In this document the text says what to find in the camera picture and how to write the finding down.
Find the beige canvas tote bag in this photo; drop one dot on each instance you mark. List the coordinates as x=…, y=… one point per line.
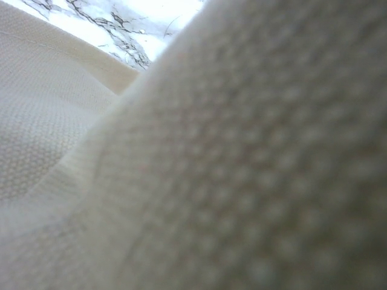
x=250, y=155

